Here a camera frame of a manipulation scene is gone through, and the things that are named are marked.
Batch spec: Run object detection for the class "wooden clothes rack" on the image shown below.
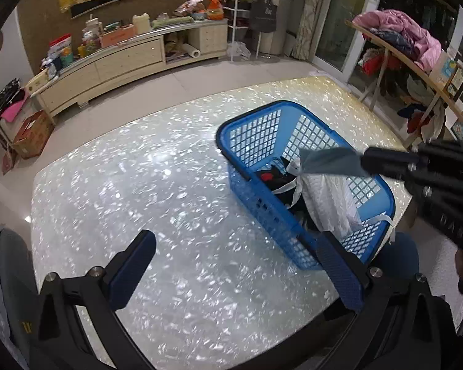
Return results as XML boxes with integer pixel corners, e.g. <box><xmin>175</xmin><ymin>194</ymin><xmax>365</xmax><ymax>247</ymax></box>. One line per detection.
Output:
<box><xmin>349</xmin><ymin>19</ymin><xmax>463</xmax><ymax>144</ymax></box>

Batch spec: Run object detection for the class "chair with pink cushion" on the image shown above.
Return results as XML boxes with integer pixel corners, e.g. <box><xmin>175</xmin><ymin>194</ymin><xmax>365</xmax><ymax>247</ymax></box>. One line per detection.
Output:
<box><xmin>0</xmin><ymin>77</ymin><xmax>32</xmax><ymax>125</ymax></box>

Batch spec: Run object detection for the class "dark tote bag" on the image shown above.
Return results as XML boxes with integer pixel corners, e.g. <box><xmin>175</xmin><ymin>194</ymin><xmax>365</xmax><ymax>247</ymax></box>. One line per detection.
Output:
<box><xmin>250</xmin><ymin>0</ymin><xmax>279</xmax><ymax>34</ymax></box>

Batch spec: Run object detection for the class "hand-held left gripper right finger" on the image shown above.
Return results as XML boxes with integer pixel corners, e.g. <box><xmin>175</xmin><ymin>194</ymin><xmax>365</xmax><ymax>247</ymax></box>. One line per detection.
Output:
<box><xmin>315</xmin><ymin>231</ymin><xmax>458</xmax><ymax>340</ymax></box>

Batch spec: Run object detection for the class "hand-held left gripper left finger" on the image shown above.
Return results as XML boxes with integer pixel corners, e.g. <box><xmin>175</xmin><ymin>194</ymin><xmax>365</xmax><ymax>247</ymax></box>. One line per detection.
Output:
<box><xmin>38</xmin><ymin>229</ymin><xmax>157</xmax><ymax>340</ymax></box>

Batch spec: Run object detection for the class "pink garment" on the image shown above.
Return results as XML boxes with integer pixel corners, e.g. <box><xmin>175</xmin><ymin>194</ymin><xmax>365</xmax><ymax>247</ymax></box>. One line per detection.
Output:
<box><xmin>353</xmin><ymin>10</ymin><xmax>443</xmax><ymax>72</ymax></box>

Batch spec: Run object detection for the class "white plastic bag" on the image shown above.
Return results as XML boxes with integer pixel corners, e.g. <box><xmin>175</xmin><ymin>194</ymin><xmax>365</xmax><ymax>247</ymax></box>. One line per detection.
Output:
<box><xmin>227</xmin><ymin>40</ymin><xmax>252</xmax><ymax>61</ymax></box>

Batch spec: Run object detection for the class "white wire rack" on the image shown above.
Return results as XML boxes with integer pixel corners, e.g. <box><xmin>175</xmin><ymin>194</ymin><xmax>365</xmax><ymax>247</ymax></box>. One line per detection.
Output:
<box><xmin>215</xmin><ymin>0</ymin><xmax>279</xmax><ymax>62</ymax></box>

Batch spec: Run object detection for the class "white plastic jug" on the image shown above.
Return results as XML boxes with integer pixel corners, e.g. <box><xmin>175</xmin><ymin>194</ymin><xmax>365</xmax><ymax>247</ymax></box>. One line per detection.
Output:
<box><xmin>133</xmin><ymin>13</ymin><xmax>152</xmax><ymax>35</ymax></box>

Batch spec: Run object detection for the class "person's leg in jeans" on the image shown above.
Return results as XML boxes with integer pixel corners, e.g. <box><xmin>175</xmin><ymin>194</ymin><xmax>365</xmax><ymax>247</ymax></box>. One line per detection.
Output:
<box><xmin>382</xmin><ymin>231</ymin><xmax>422</xmax><ymax>279</ymax></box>

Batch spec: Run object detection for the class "cream tv cabinet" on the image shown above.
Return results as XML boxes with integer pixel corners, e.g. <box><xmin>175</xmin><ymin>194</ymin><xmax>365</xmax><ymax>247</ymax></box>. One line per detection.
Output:
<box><xmin>27</xmin><ymin>18</ymin><xmax>229</xmax><ymax>117</ymax></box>

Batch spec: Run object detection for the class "brown cardboard box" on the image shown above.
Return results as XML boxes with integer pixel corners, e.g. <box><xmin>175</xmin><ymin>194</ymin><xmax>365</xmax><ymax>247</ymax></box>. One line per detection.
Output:
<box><xmin>11</xmin><ymin>110</ymin><xmax>57</xmax><ymax>159</ymax></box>

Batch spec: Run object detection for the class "blue plastic laundry basket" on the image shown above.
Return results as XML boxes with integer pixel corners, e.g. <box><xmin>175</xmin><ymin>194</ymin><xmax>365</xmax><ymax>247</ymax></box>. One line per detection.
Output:
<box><xmin>215</xmin><ymin>100</ymin><xmax>397</xmax><ymax>271</ymax></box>

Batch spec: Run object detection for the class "patterned curtain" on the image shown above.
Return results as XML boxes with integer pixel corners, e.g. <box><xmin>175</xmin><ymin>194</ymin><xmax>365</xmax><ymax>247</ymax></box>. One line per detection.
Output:
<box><xmin>293</xmin><ymin>0</ymin><xmax>339</xmax><ymax>61</ymax></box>

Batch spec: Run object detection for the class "blue grey cloth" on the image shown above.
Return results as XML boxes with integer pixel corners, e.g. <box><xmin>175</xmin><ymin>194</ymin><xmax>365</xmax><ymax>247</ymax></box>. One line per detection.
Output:
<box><xmin>298</xmin><ymin>147</ymin><xmax>365</xmax><ymax>179</ymax></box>

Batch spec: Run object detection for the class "orange cardboard box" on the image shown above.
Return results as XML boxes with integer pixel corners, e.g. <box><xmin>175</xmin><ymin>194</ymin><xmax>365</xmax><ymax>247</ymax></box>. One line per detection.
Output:
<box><xmin>99</xmin><ymin>25</ymin><xmax>136</xmax><ymax>47</ymax></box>

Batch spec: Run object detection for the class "white striped garment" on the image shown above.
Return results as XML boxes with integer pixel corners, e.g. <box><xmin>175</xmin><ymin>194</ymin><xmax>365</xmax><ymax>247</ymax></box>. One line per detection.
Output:
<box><xmin>298</xmin><ymin>171</ymin><xmax>365</xmax><ymax>240</ymax></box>

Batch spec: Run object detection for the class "orange snack bag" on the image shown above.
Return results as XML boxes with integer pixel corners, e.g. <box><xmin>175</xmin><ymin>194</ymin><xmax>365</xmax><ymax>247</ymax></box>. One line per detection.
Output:
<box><xmin>206</xmin><ymin>0</ymin><xmax>223</xmax><ymax>22</ymax></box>

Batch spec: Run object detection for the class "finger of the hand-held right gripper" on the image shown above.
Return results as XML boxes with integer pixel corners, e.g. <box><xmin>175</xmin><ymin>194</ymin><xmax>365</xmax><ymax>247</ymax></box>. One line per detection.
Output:
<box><xmin>361</xmin><ymin>146</ymin><xmax>420</xmax><ymax>166</ymax></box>
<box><xmin>361</xmin><ymin>161</ymin><xmax>413</xmax><ymax>181</ymax></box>

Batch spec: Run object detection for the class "black garment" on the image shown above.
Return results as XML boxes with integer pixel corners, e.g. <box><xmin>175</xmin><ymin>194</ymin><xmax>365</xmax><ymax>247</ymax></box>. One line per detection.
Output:
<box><xmin>257</xmin><ymin>157</ymin><xmax>306</xmax><ymax>218</ymax></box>

